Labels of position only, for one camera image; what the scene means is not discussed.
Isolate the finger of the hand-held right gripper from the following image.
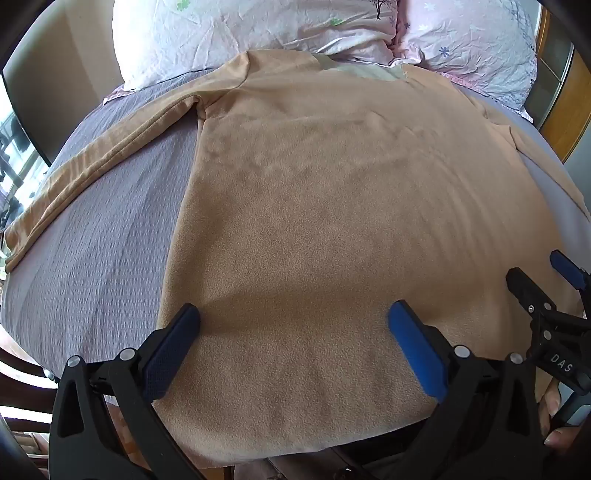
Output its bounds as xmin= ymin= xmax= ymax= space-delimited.
xmin=549 ymin=250 xmax=591 ymax=293
xmin=506 ymin=267 xmax=557 ymax=320

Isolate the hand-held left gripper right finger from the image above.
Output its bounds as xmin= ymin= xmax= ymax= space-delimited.
xmin=387 ymin=300 xmax=544 ymax=480

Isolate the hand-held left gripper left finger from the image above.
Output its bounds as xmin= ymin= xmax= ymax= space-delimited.
xmin=48 ymin=303 xmax=202 ymax=480

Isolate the tan long-sleeve shirt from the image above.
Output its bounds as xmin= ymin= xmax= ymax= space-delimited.
xmin=4 ymin=50 xmax=591 ymax=468

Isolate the person's right hand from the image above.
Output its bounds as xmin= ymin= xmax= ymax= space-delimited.
xmin=537 ymin=381 xmax=588 ymax=466

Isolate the grey textured bed sheet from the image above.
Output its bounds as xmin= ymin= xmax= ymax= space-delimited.
xmin=0 ymin=68 xmax=591 ymax=407

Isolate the wooden cabinet with glass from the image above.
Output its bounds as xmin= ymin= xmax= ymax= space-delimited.
xmin=525 ymin=8 xmax=591 ymax=197

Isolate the dark wooden chair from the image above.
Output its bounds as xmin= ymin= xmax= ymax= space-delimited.
xmin=0 ymin=330 xmax=63 ymax=480

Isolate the pink floral pillow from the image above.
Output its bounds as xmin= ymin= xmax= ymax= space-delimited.
xmin=392 ymin=0 xmax=539 ymax=123

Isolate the window with railing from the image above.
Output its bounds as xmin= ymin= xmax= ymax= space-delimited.
xmin=0 ymin=71 xmax=52 ymax=232

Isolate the white floral pillow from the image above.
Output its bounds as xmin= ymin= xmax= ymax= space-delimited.
xmin=112 ymin=0 xmax=403 ymax=92

